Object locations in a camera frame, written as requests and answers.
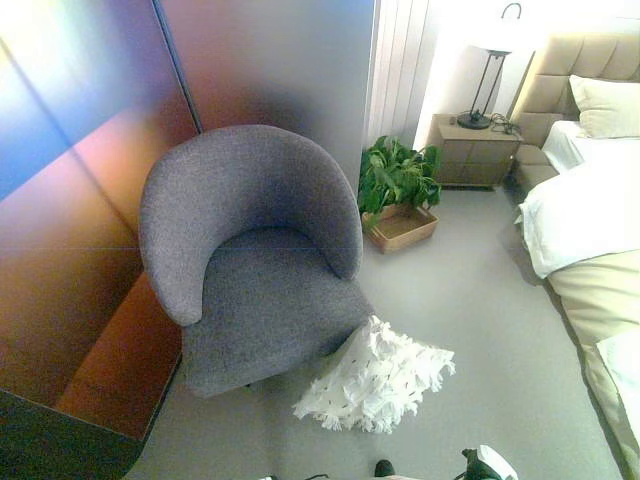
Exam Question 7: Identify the cream bed pillow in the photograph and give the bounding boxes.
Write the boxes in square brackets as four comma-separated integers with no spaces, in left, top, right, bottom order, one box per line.
[568,74,640,140]

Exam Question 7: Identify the white folded cloth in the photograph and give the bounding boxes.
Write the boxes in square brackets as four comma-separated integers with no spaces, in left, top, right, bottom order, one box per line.
[594,334,640,431]

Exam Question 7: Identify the beige wooden nightstand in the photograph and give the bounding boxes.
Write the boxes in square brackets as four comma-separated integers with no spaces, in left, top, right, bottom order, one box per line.
[430,113,524,189]

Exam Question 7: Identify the wooden rectangular basket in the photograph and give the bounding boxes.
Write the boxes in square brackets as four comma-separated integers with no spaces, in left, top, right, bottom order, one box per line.
[360,202,440,255]

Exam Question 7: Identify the white duvet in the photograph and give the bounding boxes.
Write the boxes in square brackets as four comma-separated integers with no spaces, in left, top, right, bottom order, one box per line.
[514,119,640,280]

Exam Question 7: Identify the white fringed throw pillow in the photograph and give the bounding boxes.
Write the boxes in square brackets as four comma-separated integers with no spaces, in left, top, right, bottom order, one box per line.
[292,314,457,435]

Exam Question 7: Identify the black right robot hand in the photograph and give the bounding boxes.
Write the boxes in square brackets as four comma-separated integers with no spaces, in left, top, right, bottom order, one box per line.
[461,443,517,480]

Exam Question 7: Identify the dark metal table lamp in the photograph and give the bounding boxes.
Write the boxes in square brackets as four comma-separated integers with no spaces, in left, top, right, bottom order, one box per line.
[456,42,536,130]

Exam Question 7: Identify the beige padded bed headboard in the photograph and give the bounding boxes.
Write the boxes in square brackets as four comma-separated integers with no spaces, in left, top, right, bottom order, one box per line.
[509,32,640,146]

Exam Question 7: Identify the green leafy potted plant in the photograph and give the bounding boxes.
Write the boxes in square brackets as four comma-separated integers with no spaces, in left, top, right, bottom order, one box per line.
[357,135,442,217]

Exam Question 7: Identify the grey fabric tub armchair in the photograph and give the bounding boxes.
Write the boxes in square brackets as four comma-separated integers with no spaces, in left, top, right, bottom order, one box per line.
[138,124,376,399]

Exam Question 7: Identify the black cable on nightstand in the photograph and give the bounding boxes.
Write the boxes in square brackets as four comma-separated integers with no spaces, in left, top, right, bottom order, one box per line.
[487,112,521,136]

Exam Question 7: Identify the wooden wardrobe with dark edge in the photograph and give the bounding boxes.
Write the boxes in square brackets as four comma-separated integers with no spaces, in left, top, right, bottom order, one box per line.
[0,0,204,480]

